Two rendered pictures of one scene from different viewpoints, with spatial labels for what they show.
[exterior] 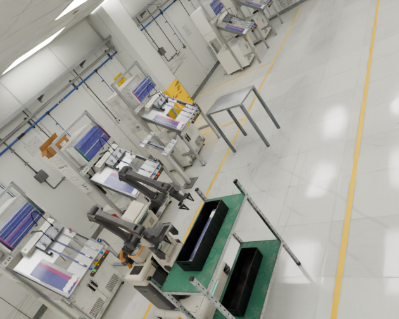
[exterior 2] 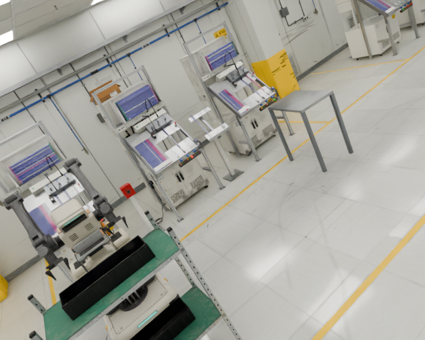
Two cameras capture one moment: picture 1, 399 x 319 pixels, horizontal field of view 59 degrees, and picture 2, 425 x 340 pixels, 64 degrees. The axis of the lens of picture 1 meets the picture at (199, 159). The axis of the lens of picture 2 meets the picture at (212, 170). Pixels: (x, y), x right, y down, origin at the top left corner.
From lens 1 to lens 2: 155 cm
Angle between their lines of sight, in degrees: 21
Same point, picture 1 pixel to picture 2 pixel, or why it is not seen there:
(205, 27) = not seen: outside the picture
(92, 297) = not seen: hidden behind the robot
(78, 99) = (166, 47)
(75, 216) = (126, 162)
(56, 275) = (48, 223)
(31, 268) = (32, 208)
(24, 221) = (40, 162)
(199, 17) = not seen: outside the picture
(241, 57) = (374, 42)
